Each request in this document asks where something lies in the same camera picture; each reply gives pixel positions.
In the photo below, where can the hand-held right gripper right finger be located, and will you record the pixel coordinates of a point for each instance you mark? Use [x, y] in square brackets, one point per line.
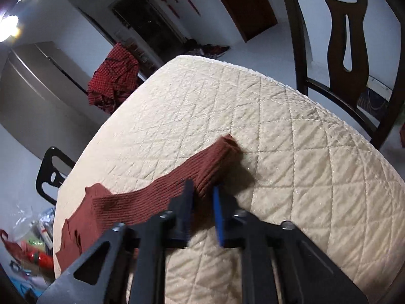
[218, 217]

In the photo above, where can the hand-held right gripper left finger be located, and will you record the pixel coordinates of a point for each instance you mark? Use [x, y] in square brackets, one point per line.
[186, 204]

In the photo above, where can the rust red knitted sweater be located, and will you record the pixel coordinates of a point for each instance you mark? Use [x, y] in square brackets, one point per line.
[152, 199]

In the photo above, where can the beige quilted table cover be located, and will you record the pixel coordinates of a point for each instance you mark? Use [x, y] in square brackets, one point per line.
[284, 164]

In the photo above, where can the dark wooden chair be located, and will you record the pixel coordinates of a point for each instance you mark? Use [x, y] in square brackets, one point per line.
[47, 164]
[346, 22]

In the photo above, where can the red plaid cloth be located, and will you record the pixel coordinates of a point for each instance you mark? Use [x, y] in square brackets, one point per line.
[110, 76]

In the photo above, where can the clear plastic bag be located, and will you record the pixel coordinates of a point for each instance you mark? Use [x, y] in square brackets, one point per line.
[31, 224]

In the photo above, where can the pile of shoes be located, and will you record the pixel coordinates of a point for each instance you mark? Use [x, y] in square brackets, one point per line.
[215, 50]

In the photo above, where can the dark doorway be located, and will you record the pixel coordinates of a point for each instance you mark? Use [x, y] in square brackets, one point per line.
[148, 22]

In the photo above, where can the grey refrigerator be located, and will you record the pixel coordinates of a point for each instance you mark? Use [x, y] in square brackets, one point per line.
[31, 91]

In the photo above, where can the dark patterned seat cushion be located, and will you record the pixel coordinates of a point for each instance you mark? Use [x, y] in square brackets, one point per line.
[373, 101]

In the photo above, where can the brown wooden door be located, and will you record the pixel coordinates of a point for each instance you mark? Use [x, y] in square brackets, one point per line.
[246, 6]

